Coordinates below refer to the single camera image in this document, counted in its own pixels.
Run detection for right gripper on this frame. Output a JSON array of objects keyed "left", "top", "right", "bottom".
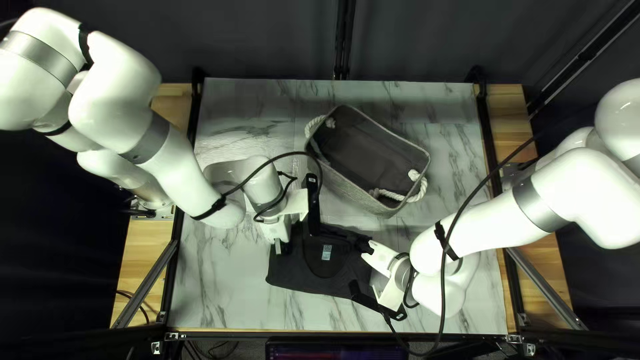
[{"left": 353, "top": 238, "right": 402, "bottom": 279}]

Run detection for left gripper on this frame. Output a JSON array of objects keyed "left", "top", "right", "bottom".
[{"left": 259, "top": 212, "right": 296, "bottom": 256}]

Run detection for dark grey sweatshirt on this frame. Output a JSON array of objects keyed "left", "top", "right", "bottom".
[{"left": 265, "top": 220, "right": 377, "bottom": 301}]

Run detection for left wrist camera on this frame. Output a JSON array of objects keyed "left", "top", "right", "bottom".
[{"left": 302, "top": 173, "right": 324, "bottom": 237}]

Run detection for grey fabric basket, rope handles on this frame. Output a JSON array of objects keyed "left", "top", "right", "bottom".
[{"left": 303, "top": 103, "right": 431, "bottom": 219}]

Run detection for thin black cable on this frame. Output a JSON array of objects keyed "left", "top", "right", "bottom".
[{"left": 116, "top": 288, "right": 151, "bottom": 325}]

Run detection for black frame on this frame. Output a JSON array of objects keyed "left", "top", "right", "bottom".
[{"left": 107, "top": 0, "right": 640, "bottom": 360}]

